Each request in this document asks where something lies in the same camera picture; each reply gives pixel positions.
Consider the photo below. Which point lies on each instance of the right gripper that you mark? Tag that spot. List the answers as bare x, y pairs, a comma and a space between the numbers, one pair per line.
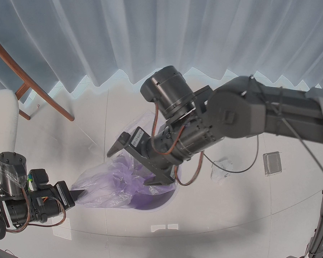
156, 157

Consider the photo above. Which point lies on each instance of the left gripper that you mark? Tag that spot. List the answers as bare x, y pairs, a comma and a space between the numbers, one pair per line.
51, 203

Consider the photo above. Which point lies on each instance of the purple plastic bag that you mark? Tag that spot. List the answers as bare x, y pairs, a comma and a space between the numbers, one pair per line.
110, 181

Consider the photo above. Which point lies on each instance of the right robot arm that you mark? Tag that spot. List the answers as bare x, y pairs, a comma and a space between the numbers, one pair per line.
236, 109

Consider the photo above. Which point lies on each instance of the white trash bin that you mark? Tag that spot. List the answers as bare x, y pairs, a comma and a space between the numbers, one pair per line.
175, 197

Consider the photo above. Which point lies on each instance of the wooden chair white cushion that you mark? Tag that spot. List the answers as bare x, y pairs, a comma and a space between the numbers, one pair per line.
2, 117

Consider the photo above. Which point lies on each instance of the pale blue curtain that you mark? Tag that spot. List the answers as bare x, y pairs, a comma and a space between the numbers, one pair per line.
161, 31

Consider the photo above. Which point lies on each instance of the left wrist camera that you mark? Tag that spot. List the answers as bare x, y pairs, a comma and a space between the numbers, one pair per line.
39, 179

